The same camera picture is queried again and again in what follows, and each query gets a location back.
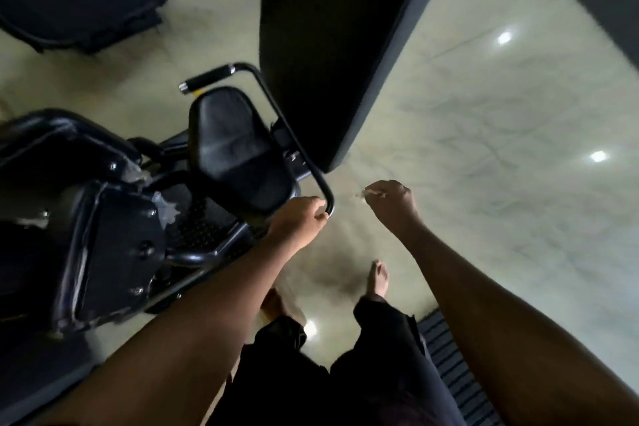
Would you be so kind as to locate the person's right forearm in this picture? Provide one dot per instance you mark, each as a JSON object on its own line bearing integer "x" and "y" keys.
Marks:
{"x": 524, "y": 341}

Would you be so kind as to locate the person's foot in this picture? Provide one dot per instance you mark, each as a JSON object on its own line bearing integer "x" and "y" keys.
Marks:
{"x": 378, "y": 281}
{"x": 274, "y": 303}

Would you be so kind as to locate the person's left forearm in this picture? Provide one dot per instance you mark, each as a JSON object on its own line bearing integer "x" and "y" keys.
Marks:
{"x": 174, "y": 351}

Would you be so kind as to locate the person's left hand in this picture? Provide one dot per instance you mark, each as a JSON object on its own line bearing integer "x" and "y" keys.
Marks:
{"x": 299, "y": 221}

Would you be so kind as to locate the person's left foot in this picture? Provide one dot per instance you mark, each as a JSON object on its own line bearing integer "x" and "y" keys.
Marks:
{"x": 274, "y": 303}

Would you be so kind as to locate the white cleaning wipe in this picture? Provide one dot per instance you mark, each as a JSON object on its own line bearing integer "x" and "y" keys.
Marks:
{"x": 360, "y": 193}

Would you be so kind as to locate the person's black shorts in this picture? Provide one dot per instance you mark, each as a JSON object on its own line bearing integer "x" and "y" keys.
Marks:
{"x": 374, "y": 366}

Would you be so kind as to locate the black studded footplate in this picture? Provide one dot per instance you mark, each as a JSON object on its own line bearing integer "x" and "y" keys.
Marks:
{"x": 199, "y": 228}

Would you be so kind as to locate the clear plastic wrap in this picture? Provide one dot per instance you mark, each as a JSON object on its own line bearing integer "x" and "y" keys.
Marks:
{"x": 165, "y": 211}

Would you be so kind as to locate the black wedge seat pad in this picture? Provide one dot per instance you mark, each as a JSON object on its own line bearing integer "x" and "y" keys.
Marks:
{"x": 234, "y": 151}

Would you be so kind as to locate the black floor mat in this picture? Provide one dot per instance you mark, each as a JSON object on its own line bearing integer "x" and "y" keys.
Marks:
{"x": 459, "y": 376}

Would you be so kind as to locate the black leg pad housing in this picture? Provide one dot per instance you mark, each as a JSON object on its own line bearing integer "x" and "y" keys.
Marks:
{"x": 115, "y": 251}

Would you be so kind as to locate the person's right hand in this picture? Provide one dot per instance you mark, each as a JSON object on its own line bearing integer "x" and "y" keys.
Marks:
{"x": 394, "y": 206}

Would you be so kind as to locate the person's right foot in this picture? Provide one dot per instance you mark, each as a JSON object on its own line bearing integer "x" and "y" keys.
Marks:
{"x": 378, "y": 281}

